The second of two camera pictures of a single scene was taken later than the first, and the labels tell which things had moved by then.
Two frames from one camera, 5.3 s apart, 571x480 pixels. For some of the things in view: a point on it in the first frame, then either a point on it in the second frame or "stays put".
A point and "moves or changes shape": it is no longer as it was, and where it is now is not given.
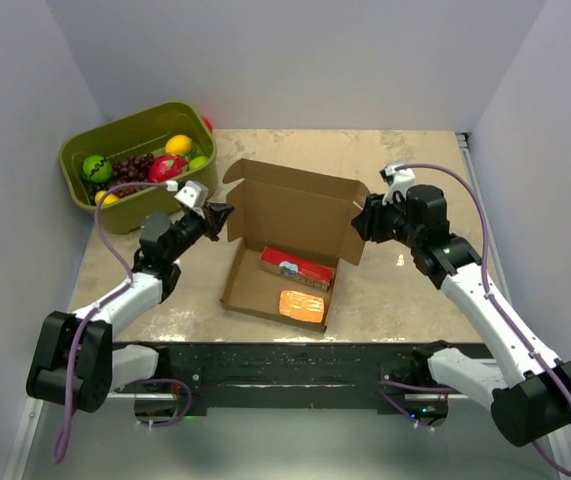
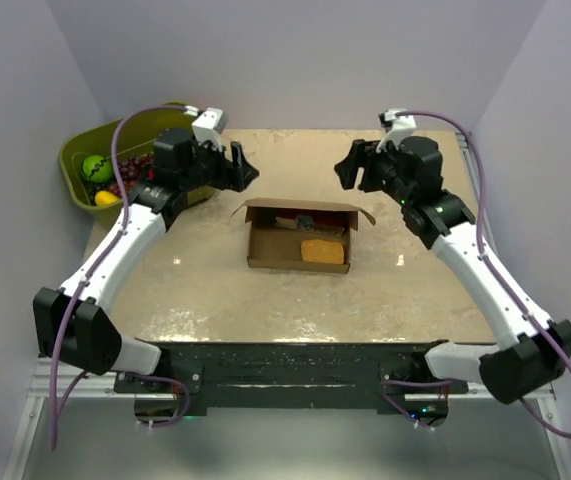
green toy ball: x=97 y=168 stays put
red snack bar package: x=296 y=269 → x=306 y=222
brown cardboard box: x=290 y=229 moves or changes shape
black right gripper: x=368 y=222 → x=362 y=154
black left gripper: x=213 y=219 → x=236 y=175
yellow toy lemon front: x=108 y=200 stays put
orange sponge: x=301 y=306 → x=322 y=251
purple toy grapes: x=133 y=169 stays put
